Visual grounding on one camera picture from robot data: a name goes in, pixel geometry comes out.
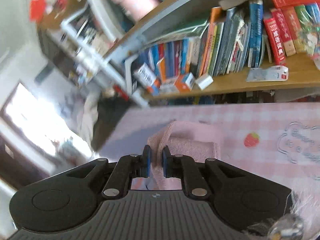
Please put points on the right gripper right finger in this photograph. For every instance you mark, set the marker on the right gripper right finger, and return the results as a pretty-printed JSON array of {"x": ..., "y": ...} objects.
[{"x": 186, "y": 169}]

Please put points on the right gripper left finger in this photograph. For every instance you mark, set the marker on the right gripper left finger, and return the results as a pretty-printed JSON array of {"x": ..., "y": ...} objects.
[{"x": 121, "y": 174}]

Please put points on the cream white garment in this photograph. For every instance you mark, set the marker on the cream white garment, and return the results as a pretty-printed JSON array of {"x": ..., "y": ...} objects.
[{"x": 87, "y": 116}]

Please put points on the flat orange white box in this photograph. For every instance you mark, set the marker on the flat orange white box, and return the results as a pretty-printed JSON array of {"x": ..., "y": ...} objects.
[{"x": 178, "y": 84}]

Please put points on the white charger block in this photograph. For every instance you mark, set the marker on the white charger block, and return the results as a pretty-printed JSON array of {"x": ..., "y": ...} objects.
[{"x": 204, "y": 81}]

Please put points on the white orange medicine box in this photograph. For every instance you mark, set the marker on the white orange medicine box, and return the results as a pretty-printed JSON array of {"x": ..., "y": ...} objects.
[{"x": 147, "y": 78}]

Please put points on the pink checkered tablecloth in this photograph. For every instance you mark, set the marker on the pink checkered tablecloth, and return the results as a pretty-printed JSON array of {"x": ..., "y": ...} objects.
[{"x": 278, "y": 141}]

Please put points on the wooden white bookshelf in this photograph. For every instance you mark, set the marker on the wooden white bookshelf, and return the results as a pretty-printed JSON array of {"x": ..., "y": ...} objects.
[{"x": 101, "y": 34}]

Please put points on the row of colourful books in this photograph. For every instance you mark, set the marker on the row of colourful books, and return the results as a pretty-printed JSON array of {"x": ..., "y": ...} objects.
[{"x": 229, "y": 40}]

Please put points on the red dictionaries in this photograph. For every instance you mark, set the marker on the red dictionaries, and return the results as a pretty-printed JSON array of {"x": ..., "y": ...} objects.
[{"x": 293, "y": 27}]

